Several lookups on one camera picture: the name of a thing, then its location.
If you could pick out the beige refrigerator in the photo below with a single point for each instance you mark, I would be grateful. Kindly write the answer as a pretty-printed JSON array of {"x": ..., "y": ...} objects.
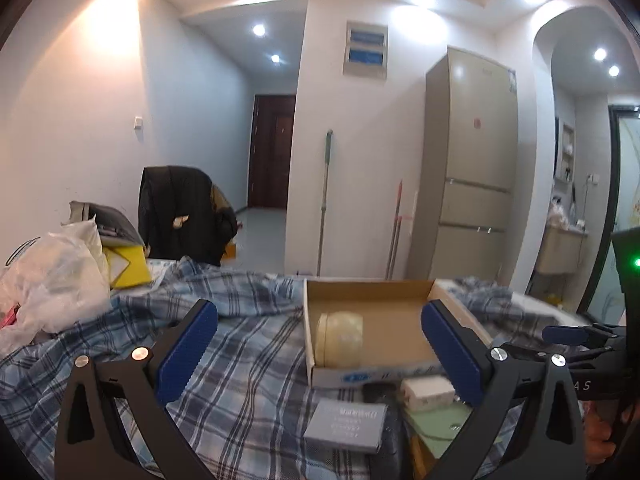
[{"x": 475, "y": 175}]

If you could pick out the pink packet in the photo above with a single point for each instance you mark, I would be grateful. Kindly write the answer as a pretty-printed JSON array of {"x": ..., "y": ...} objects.
[{"x": 7, "y": 317}]

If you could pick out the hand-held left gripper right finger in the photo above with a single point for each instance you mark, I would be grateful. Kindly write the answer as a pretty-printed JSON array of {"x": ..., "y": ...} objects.
[{"x": 450, "y": 355}]

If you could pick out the light blue plaid shirt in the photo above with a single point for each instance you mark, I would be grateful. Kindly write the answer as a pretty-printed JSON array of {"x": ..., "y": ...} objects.
[{"x": 480, "y": 287}]

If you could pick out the dark blue plaid cloth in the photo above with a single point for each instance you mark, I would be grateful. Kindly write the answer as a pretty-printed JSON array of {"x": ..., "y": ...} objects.
[{"x": 250, "y": 360}]

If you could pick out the orange floor box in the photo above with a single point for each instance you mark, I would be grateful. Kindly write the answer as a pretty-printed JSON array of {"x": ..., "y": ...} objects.
[{"x": 230, "y": 252}]

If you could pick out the white wall shelf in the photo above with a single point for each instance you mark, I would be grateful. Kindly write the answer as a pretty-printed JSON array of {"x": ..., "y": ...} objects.
[{"x": 567, "y": 152}]

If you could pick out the wall electrical panel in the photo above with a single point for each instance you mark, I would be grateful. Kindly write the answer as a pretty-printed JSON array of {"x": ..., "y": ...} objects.
[{"x": 366, "y": 50}]

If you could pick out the chair with black jacket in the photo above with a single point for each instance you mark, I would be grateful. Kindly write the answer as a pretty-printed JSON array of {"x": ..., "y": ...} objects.
[{"x": 175, "y": 215}]

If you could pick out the white plastic bag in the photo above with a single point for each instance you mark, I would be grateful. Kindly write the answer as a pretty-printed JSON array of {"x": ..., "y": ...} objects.
[{"x": 50, "y": 280}]

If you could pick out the grey pouch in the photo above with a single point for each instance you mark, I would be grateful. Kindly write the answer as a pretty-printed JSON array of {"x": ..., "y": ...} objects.
[{"x": 107, "y": 220}]

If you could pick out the tan bag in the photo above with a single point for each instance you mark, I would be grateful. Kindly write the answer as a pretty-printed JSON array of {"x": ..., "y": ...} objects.
[{"x": 221, "y": 199}]

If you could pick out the grey small packet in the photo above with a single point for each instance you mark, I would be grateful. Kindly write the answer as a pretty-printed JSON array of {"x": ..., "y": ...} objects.
[{"x": 345, "y": 422}]

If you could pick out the white small box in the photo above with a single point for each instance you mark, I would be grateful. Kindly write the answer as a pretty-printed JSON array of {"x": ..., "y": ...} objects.
[{"x": 425, "y": 392}]

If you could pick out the yellow box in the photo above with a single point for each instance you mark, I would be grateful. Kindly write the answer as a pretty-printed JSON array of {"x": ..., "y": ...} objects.
[{"x": 127, "y": 265}]

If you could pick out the pale green packet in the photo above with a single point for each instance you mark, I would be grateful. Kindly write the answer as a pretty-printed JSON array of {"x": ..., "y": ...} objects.
[{"x": 435, "y": 425}]

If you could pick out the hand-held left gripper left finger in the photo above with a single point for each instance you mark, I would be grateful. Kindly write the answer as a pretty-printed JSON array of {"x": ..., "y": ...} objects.
[{"x": 187, "y": 355}]

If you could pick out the beige sink cabinet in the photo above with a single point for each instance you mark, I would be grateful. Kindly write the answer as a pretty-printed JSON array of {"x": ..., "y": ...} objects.
[{"x": 562, "y": 250}]

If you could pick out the pink broom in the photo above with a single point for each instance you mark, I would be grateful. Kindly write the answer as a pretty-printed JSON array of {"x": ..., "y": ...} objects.
[{"x": 399, "y": 200}]

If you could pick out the cream tape roll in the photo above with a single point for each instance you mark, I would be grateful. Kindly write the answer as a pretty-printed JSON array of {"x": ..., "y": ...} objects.
[{"x": 340, "y": 337}]

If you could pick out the plastic bag on counter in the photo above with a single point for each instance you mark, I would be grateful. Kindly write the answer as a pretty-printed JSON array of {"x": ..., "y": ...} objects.
[{"x": 556, "y": 212}]

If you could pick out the black framed glass door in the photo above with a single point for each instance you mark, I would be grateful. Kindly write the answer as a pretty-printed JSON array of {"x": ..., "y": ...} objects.
[{"x": 620, "y": 185}]

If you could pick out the dark wooden door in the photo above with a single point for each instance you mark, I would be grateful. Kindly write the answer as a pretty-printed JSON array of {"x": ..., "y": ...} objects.
[{"x": 270, "y": 152}]

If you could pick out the cardboard box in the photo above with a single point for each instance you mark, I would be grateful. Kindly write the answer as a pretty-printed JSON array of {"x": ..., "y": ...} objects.
[{"x": 390, "y": 320}]

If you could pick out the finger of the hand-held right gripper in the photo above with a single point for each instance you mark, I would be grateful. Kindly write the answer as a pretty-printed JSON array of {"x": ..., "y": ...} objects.
[
  {"x": 595, "y": 355},
  {"x": 562, "y": 334}
]

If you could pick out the person's right hand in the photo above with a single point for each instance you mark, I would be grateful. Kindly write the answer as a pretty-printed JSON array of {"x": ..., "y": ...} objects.
[{"x": 597, "y": 435}]

